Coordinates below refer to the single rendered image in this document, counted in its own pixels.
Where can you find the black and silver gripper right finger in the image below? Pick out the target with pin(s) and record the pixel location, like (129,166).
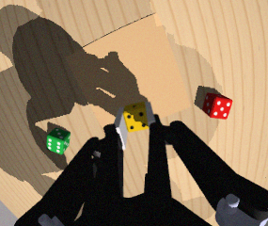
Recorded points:
(235,200)

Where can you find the yellow die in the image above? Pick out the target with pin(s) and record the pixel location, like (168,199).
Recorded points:
(135,117)

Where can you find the red die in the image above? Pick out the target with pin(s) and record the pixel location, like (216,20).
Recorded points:
(217,106)

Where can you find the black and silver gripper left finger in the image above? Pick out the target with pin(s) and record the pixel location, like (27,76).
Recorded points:
(74,187)

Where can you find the green die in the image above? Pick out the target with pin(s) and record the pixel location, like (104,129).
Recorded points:
(58,141)

